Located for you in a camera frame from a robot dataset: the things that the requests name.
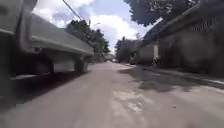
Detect distant dark trees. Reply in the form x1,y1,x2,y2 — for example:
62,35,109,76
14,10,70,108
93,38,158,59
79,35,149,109
114,36,143,64

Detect grey concrete road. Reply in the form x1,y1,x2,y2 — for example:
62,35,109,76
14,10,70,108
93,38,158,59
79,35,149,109
0,61,224,128

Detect trees behind truck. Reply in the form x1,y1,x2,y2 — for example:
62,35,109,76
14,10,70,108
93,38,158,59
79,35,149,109
64,19,112,58

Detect large overhanging tree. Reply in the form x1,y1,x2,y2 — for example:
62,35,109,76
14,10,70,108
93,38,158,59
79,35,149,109
123,0,201,28

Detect grey truck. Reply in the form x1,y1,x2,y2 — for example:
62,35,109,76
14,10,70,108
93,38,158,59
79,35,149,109
0,0,96,98

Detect pavement strip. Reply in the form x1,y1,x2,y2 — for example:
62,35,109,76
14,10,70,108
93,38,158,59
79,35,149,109
143,65,224,89

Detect overhead wires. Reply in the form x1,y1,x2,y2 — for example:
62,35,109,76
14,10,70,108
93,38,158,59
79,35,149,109
61,0,84,22

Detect fenced wall with roof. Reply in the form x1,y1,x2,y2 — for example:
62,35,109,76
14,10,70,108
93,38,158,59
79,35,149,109
136,0,224,76

